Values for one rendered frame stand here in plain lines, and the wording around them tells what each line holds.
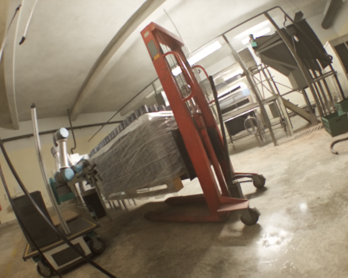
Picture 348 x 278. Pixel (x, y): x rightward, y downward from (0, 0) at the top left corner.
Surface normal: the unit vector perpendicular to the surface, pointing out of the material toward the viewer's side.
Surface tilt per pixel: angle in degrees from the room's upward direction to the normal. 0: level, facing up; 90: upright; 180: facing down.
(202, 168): 90
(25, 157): 90
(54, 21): 180
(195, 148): 90
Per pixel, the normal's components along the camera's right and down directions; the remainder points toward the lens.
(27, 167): 0.73, -0.32
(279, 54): -0.57, 0.17
